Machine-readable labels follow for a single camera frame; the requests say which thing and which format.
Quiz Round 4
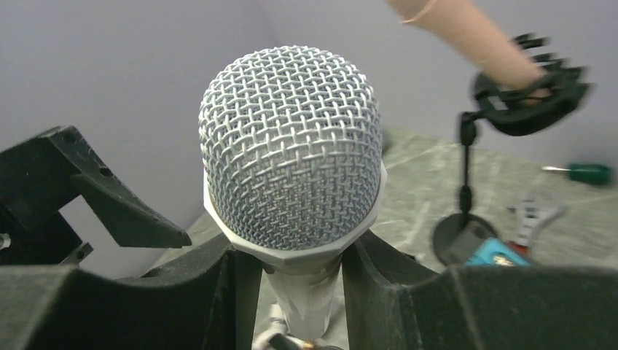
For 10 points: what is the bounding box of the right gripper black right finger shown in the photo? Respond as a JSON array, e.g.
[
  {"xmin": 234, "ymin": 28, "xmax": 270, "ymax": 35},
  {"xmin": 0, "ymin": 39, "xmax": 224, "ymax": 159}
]
[{"xmin": 343, "ymin": 232, "xmax": 617, "ymax": 349}]

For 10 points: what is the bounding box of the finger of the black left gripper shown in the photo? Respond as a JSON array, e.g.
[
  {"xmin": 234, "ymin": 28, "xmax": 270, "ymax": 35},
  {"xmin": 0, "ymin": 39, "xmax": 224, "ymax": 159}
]
[{"xmin": 1, "ymin": 126, "xmax": 192, "ymax": 248}]

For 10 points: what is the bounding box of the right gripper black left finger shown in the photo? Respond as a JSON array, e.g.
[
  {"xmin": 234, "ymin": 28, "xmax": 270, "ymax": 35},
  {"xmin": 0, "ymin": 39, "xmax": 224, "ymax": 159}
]
[{"xmin": 1, "ymin": 235, "xmax": 262, "ymax": 349}]

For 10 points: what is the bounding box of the white microphone with stand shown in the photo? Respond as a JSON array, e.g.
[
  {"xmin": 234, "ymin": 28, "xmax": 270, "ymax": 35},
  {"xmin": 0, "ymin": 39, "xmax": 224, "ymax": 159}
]
[{"xmin": 198, "ymin": 46, "xmax": 387, "ymax": 340}]

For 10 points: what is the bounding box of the pink microphone on stand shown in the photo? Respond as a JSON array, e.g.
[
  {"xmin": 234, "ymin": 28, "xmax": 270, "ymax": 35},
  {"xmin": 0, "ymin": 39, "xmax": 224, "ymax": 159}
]
[{"xmin": 391, "ymin": 1, "xmax": 589, "ymax": 266}]

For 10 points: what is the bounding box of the blue network switch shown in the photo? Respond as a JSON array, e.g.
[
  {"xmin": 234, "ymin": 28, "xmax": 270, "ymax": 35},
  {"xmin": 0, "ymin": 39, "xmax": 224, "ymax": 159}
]
[{"xmin": 465, "ymin": 238, "xmax": 531, "ymax": 266}]

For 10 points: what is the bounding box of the green handled screwdriver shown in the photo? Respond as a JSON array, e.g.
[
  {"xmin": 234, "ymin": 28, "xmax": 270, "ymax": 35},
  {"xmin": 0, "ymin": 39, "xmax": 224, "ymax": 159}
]
[{"xmin": 541, "ymin": 163, "xmax": 614, "ymax": 186}]

